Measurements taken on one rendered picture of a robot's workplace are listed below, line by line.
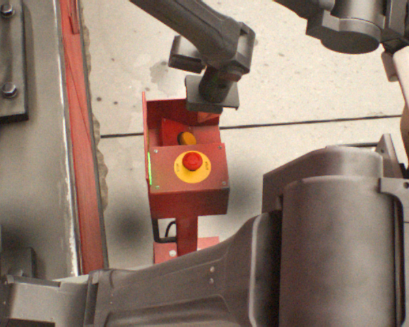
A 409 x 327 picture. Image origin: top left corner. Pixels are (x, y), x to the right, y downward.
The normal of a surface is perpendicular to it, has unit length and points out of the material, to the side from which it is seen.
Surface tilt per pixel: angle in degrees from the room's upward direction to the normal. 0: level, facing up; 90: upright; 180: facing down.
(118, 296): 67
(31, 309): 29
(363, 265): 15
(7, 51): 0
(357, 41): 109
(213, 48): 96
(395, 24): 43
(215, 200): 90
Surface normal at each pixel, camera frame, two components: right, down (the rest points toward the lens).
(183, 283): -0.91, -0.18
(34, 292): 0.44, -0.24
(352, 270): -0.03, -0.30
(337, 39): -0.16, 0.97
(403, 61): -0.66, -0.31
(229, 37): 0.79, 0.02
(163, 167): 0.02, -0.49
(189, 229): 0.08, 0.87
